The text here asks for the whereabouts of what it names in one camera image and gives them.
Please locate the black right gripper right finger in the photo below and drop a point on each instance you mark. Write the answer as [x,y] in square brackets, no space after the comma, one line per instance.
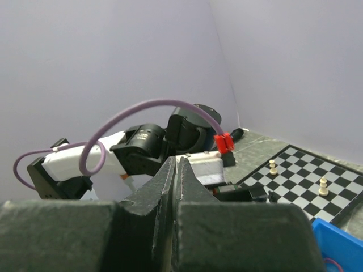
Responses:
[239,236]

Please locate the black white chessboard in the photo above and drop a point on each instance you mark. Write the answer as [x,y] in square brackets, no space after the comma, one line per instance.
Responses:
[297,182]

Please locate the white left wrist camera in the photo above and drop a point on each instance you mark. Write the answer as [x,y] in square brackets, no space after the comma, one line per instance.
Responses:
[207,167]

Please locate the black chess piece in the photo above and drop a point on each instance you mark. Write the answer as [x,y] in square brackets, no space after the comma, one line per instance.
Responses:
[273,197]

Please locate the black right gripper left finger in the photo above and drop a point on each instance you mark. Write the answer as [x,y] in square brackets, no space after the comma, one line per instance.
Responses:
[54,235]

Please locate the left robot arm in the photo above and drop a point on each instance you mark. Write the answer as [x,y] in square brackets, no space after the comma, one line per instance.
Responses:
[64,171]

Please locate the black marker orange cap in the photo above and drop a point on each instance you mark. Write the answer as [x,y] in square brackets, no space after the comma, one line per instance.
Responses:
[237,134]

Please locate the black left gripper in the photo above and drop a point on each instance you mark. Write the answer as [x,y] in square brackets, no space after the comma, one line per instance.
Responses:
[189,133]

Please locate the cream chess pawn left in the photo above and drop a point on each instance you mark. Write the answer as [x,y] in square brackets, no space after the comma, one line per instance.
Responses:
[272,167]

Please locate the cream chess pawn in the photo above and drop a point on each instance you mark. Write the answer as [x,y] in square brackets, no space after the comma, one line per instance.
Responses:
[323,191]
[272,167]

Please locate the blue three-compartment bin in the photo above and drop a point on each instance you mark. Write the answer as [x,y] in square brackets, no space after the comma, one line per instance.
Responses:
[340,250]

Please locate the cream chess pawn right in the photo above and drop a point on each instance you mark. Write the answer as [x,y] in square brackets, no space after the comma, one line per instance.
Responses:
[323,191]

